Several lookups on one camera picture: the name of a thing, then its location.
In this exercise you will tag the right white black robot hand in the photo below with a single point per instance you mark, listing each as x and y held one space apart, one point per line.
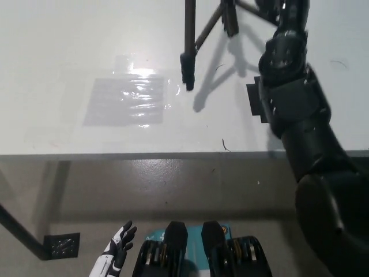
269 3

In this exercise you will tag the dark thread scrap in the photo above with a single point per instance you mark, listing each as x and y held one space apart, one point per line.
220 67
226 145
340 64

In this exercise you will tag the black table leg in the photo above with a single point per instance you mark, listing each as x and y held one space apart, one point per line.
20 229

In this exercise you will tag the bronze and black camera tripod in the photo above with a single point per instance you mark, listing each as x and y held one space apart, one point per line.
187 69

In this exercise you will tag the black tape patch on table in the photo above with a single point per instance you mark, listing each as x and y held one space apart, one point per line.
255 98

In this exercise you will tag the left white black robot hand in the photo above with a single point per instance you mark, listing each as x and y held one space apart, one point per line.
113 246

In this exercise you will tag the clear tape patch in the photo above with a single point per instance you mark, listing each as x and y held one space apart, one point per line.
127 101

